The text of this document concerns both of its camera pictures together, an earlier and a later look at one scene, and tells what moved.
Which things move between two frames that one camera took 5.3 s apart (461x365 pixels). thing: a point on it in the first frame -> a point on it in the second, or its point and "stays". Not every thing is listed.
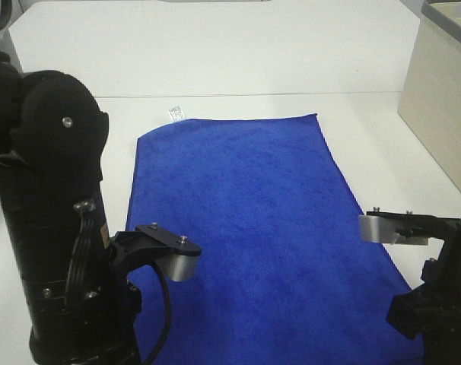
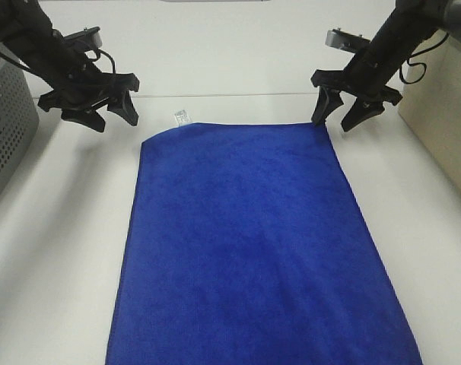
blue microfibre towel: x=283 y=277 stays
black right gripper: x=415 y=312 -> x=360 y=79
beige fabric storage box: x=437 y=97 stays
